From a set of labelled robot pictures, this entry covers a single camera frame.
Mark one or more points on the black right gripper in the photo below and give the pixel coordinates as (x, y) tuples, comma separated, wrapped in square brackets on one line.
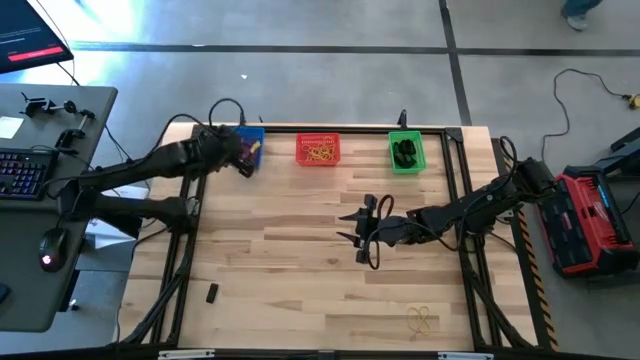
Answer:
[(392, 230)]

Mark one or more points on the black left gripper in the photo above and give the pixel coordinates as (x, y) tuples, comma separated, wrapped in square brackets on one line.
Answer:
[(231, 147)]

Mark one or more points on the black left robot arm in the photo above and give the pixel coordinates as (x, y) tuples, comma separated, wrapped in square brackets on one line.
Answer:
[(145, 167)]

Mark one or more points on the blue plastic basket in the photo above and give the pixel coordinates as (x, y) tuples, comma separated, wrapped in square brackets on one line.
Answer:
[(257, 150)]

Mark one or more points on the red plastic basket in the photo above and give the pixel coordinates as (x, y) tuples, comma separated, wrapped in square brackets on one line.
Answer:
[(302, 161)]

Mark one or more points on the green plastic basket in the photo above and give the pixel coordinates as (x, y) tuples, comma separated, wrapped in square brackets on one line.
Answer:
[(421, 167)]

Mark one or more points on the black clip lower left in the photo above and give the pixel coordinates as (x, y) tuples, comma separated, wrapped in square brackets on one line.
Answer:
[(212, 293)]

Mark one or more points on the white paper sheet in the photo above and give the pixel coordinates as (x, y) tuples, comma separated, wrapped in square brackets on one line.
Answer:
[(107, 237)]

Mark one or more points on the black desk clamp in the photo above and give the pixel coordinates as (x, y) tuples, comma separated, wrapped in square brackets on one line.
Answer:
[(70, 134), (35, 105)]

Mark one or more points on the black yellow hazard strip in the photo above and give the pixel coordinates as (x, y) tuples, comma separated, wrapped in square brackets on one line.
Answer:
[(537, 285)]

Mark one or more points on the black computer mouse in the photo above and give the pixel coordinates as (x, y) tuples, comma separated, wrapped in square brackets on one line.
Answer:
[(52, 250)]

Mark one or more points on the red black tool case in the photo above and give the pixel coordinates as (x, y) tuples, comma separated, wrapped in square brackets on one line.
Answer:
[(580, 240)]

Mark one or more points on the backlit black keyboard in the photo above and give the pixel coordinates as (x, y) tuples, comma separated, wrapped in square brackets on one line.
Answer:
[(22, 175)]

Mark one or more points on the white sticky note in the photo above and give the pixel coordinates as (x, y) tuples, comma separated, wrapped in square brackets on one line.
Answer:
[(10, 127)]

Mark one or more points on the grey desk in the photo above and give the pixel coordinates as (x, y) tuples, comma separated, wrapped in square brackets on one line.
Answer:
[(30, 300)]

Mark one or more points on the black computer monitor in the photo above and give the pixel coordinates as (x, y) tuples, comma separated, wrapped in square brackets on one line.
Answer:
[(25, 35)]

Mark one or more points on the black metal stand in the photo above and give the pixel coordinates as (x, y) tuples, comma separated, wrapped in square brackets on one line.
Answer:
[(625, 145)]

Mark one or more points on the person's foot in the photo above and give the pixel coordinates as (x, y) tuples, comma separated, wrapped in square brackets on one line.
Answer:
[(576, 21)]

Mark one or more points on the black frame clamp post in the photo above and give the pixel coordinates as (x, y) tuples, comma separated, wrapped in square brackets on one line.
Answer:
[(402, 119), (242, 120)]

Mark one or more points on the black aluminium table frame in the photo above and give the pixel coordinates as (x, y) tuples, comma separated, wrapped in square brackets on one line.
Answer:
[(350, 129)]

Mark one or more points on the white metal bracket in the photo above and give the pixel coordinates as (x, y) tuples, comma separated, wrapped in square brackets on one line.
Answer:
[(186, 354), (465, 356)]

